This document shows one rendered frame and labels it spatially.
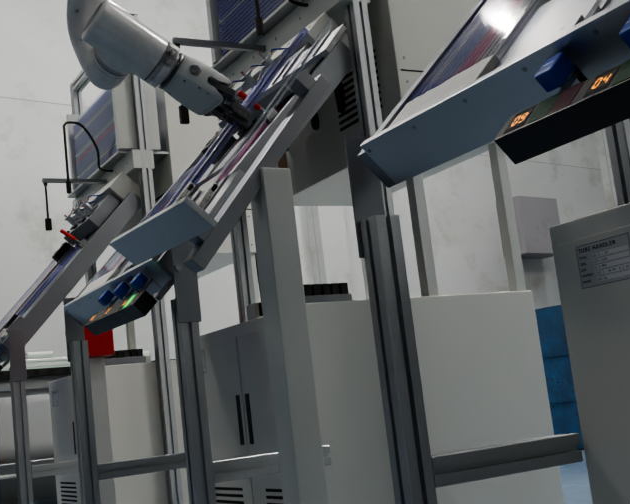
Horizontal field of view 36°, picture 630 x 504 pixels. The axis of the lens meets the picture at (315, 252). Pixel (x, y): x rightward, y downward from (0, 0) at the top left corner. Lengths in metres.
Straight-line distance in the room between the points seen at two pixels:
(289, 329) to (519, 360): 0.81
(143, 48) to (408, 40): 0.87
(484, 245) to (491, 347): 8.06
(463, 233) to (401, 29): 7.82
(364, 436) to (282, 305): 0.48
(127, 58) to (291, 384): 0.64
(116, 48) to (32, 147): 5.70
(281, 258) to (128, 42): 0.46
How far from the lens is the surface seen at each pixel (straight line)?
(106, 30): 1.74
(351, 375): 2.11
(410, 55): 2.41
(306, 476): 1.74
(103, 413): 2.97
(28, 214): 7.27
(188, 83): 1.76
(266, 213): 1.77
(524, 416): 2.39
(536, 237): 10.61
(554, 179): 11.67
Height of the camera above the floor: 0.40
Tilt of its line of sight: 9 degrees up
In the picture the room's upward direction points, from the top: 7 degrees counter-clockwise
